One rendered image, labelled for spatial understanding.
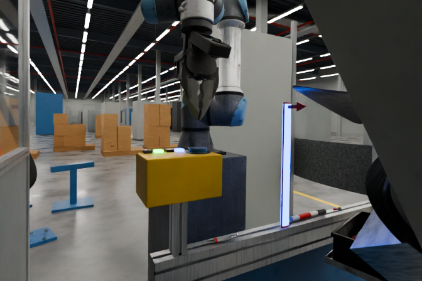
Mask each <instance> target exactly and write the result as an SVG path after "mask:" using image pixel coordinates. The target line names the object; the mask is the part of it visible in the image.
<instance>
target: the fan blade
mask: <svg viewBox="0 0 422 281"><path fill-rule="evenodd" d="M292 88H294V89H295V90H297V91H298V92H300V93H302V94H303V95H304V96H306V97H308V98H310V99H311V100H313V101H314V102H316V103H318V104H320V105H322V106H323V107H325V108H327V109H329V110H331V111H332V112H334V113H336V114H338V115H340V116H341V117H343V118H345V119H347V120H349V121H351V122H353V123H356V124H362V121H361V119H360V117H359V115H358V113H357V111H356V109H355V107H354V105H353V102H352V100H351V98H350V96H349V94H348V92H344V91H336V90H325V89H319V88H310V87H301V86H297V85H293V86H292Z"/></svg>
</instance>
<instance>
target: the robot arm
mask: <svg viewBox="0 0 422 281"><path fill-rule="evenodd" d="M141 12H142V14H143V18H144V19H145V20H146V22H147V23H149V24H159V23H172V22H180V23H181V38H182V39H183V51H181V52H180V53H179V54H177V55H176V56H174V78H176V79H179V81H180V84H181V86H182V88H183V90H184V92H185V93H184V94H183V96H182V101H181V136H180V140H179V142H178V145H177V148H182V149H184V150H187V148H188V147H206V148H207V150H208V151H210V152H213V151H214V145H213V142H212V138H211V136H210V126H226V127H235V126H241V125H242V124H243V123H244V121H245V117H246V111H247V97H244V92H243V91H242V90H241V89H240V78H241V31H242V30H243V29H244V28H245V23H248V22H249V15H248V9H247V0H141ZM213 25H217V29H218V30H219V31H220V39H218V38H214V37H213V36H211V35H210V34H212V30H213ZM217 58H219V67H217V64H216V59H217ZM205 79H206V80H205ZM202 80H203V81H202ZM197 81H202V83H201V84H200V93H199V94H197V93H198V90H199V83H198V82H197ZM218 86H219V89H218V90H217V88H218ZM214 96H215V97H214Z"/></svg>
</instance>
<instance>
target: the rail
mask: <svg viewBox="0 0 422 281"><path fill-rule="evenodd" d="M341 208H342V210H341V211H338V210H333V209H329V210H326V211H327V212H326V213H325V214H323V215H318V216H313V217H310V218H306V219H303V220H298V221H293V222H291V221H290V220H289V225H288V227H285V228H281V222H277V223H273V224H270V225H264V226H260V227H257V228H252V229H249V230H244V231H240V232H237V233H231V235H235V234H238V235H239V236H238V237H235V238H232V239H231V240H227V241H222V242H219V243H207V240H204V241H198V242H195V243H191V244H188V245H187V254H184V255H180V256H177V257H173V256H172V254H171V253H170V251H169V249H167V250H162V251H159V252H154V253H150V254H149V281H222V280H225V279H228V278H231V277H234V276H236V275H240V274H242V273H246V272H249V271H251V270H254V269H257V268H260V267H263V266H266V265H269V264H272V263H274V262H278V261H280V260H284V259H286V258H289V257H293V256H295V255H298V254H301V253H304V252H307V251H310V250H313V249H315V248H318V247H322V246H324V245H327V244H330V243H333V237H331V232H333V231H334V230H336V229H337V228H338V227H339V226H341V225H342V224H344V223H345V222H346V221H347V220H349V219H350V218H351V217H353V216H354V215H355V214H357V213H358V212H359V211H365V212H368V213H372V210H373V207H372V205H371V203H370V201H369V200H367V201H362V202H359V203H354V204H350V205H347V206H342V207H341ZM211 239H213V238H211ZM211 239H208V240H211Z"/></svg>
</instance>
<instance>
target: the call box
mask: <svg viewBox="0 0 422 281"><path fill-rule="evenodd" d="M136 194H137V195H138V196H139V198H140V199H141V201H142V202H143V204H144V205H145V207H147V208H152V207H157V206H164V205H169V204H177V203H184V202H189V201H196V200H201V199H209V198H216V197H220V196H221V195H222V155H221V154H217V153H214V152H210V151H207V152H189V150H185V151H184V152H176V151H174V152H165V151H163V152H162V153H155V152H153V153H150V154H144V153H142V152H139V153H137V154H136Z"/></svg>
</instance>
